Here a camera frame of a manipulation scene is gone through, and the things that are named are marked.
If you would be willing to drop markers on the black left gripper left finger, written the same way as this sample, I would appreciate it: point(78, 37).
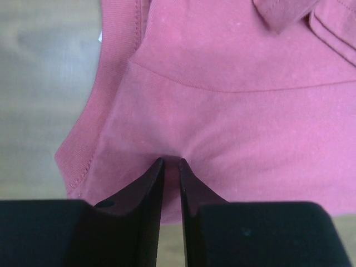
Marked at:
point(122, 230)

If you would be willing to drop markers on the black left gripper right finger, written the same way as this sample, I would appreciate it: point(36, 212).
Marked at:
point(222, 233)

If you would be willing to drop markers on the pink t shirt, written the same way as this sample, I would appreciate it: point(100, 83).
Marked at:
point(257, 96)

